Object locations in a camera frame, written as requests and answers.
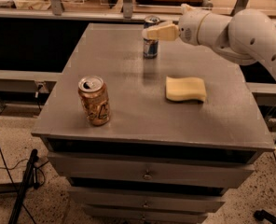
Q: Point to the bottom grey drawer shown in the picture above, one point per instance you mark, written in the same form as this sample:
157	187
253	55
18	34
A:
144	215

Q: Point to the grey drawer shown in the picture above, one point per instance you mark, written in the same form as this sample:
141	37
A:
144	215
143	169
148	200

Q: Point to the black tripod foot right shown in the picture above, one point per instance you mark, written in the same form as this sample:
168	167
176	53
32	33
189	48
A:
260	215

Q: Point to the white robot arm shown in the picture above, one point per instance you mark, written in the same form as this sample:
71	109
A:
245	38

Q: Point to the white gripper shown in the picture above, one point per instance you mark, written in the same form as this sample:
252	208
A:
188	27

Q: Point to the middle grey drawer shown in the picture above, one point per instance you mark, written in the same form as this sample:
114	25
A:
148	200

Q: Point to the top grey drawer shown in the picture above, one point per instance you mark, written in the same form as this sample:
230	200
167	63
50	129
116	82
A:
143	169

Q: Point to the yellow sponge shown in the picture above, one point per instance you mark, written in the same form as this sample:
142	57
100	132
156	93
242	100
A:
185	89

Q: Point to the gold soda can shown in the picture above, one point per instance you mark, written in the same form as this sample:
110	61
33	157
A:
95	100

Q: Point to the black tripod leg left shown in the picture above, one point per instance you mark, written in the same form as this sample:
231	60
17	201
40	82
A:
27	178

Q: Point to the blue silver redbull can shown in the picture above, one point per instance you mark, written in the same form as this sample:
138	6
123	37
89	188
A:
150	46

